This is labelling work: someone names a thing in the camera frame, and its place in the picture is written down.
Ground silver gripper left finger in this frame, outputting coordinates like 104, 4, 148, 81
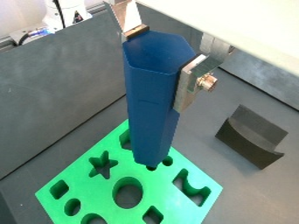
112, 0, 150, 40

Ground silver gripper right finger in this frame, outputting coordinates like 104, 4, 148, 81
172, 33, 234, 113

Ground blue hexagonal prism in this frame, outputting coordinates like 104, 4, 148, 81
123, 31, 196, 167

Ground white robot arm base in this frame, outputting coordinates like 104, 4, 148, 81
42, 0, 92, 31

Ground black curved block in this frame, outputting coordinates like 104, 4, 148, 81
215, 105, 288, 170

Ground green shape sorter board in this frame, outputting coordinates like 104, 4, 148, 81
35, 122, 222, 224

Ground black cable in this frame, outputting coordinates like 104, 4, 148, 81
17, 28, 56, 46

